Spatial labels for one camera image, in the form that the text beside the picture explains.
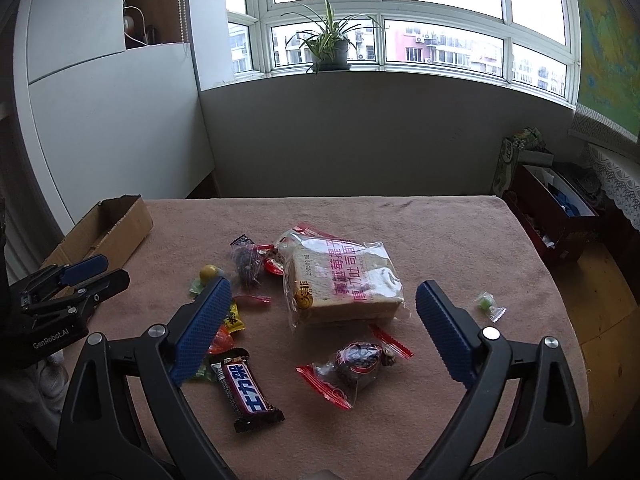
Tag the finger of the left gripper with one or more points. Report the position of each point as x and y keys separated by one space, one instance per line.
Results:
x=89 y=294
x=82 y=271

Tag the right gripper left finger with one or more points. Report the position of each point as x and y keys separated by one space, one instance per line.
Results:
x=100 y=435

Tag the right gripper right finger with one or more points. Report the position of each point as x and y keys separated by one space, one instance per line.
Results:
x=544 y=436

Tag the brown cardboard box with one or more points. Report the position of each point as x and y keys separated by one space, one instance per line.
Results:
x=114 y=228

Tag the yellow round candy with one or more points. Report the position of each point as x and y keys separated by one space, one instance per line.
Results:
x=207 y=273

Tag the yellow orange snack packet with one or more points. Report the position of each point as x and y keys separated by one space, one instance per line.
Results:
x=223 y=340

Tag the dark chocolate bar wrapper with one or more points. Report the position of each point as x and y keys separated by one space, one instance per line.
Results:
x=253 y=411

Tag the small dark snack bag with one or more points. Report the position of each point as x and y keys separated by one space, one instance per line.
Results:
x=251 y=260

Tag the clear red-edged snack bag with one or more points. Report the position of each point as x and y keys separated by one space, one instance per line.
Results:
x=353 y=367

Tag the packaged sliced bread loaf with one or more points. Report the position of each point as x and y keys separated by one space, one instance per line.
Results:
x=328 y=280

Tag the small green wrapped candy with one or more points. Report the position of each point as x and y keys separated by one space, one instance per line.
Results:
x=486 y=303

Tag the white cabinet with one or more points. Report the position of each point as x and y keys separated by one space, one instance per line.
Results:
x=108 y=96

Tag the dark storage box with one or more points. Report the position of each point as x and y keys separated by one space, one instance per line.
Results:
x=555 y=217

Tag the white lace cloth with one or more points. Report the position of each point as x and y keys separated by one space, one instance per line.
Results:
x=613 y=153

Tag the green patterned bag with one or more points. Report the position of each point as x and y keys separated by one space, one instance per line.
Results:
x=527 y=140

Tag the potted spider plant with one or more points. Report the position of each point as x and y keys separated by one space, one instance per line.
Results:
x=328 y=40

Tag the yellow green wall painting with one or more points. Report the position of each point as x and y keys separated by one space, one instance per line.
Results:
x=609 y=78

